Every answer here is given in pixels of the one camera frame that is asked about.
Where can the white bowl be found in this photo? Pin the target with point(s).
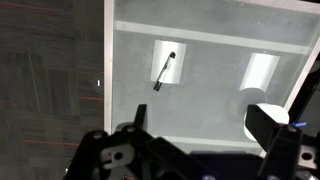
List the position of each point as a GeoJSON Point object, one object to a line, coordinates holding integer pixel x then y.
{"type": "Point", "coordinates": [278, 113]}

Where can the black and white marker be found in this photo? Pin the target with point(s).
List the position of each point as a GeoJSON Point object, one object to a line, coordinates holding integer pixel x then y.
{"type": "Point", "coordinates": [165, 70]}

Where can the round floor outlet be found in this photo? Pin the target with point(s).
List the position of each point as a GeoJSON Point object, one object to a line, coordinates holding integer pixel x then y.
{"type": "Point", "coordinates": [98, 82]}

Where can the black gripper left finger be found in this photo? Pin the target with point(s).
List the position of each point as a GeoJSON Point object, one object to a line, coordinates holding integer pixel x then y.
{"type": "Point", "coordinates": [141, 115]}

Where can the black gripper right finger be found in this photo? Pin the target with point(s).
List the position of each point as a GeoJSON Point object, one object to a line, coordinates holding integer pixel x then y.
{"type": "Point", "coordinates": [263, 128]}

